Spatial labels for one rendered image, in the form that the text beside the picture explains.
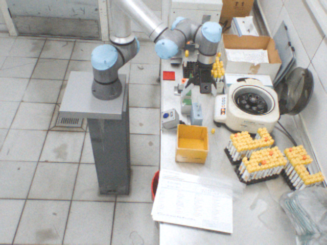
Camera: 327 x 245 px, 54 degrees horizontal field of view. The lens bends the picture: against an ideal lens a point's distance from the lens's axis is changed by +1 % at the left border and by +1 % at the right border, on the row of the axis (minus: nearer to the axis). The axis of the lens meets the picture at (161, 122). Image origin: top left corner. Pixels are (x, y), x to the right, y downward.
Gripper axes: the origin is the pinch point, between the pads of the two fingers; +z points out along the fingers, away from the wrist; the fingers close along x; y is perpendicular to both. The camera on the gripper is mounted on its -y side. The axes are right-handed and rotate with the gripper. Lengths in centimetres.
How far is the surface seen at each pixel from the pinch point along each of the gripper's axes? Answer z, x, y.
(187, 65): 12.7, 0.1, 38.5
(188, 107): 10.7, 3.1, 3.6
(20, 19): 83, 147, 188
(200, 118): 5.1, -0.8, -7.7
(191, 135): 11.8, 2.7, -12.5
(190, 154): 9.0, 4.9, -25.0
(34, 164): 103, 103, 30
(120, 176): 78, 38, 5
